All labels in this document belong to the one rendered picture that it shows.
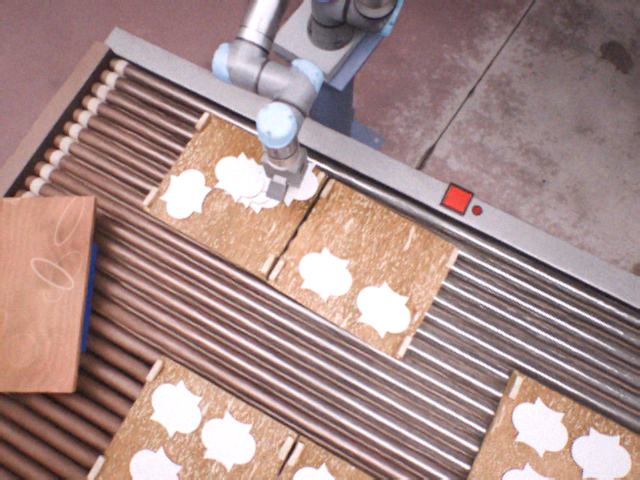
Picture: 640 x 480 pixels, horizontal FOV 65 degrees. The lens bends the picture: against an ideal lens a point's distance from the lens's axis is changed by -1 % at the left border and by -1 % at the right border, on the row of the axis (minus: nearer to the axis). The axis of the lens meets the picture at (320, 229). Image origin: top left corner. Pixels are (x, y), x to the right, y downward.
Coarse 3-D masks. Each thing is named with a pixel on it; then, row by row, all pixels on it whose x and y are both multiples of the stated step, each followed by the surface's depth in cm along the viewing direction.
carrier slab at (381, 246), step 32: (352, 192) 143; (320, 224) 141; (352, 224) 141; (384, 224) 141; (416, 224) 140; (288, 256) 139; (352, 256) 139; (384, 256) 138; (416, 256) 138; (448, 256) 138; (288, 288) 137; (352, 288) 136; (416, 288) 136; (352, 320) 134; (416, 320) 134; (384, 352) 132
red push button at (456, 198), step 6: (450, 192) 143; (456, 192) 143; (462, 192) 143; (450, 198) 143; (456, 198) 143; (462, 198) 143; (468, 198) 143; (444, 204) 143; (450, 204) 142; (456, 204) 142; (462, 204) 142; (462, 210) 142
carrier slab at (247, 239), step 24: (216, 120) 150; (192, 144) 149; (216, 144) 148; (240, 144) 148; (192, 168) 147; (216, 192) 144; (168, 216) 143; (192, 216) 143; (216, 216) 143; (240, 216) 142; (264, 216) 142; (288, 216) 142; (216, 240) 141; (240, 240) 141; (264, 240) 140; (288, 240) 141; (240, 264) 139; (264, 264) 139
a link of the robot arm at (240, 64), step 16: (256, 0) 100; (272, 0) 100; (288, 0) 102; (256, 16) 100; (272, 16) 100; (240, 32) 101; (256, 32) 100; (272, 32) 102; (224, 48) 101; (240, 48) 100; (256, 48) 100; (224, 64) 101; (240, 64) 100; (256, 64) 100; (224, 80) 104; (240, 80) 101; (256, 80) 100
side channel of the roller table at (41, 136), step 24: (96, 48) 156; (72, 72) 154; (96, 72) 156; (72, 96) 152; (96, 96) 161; (48, 120) 150; (72, 120) 156; (24, 144) 149; (48, 144) 152; (24, 168) 147; (0, 192) 145
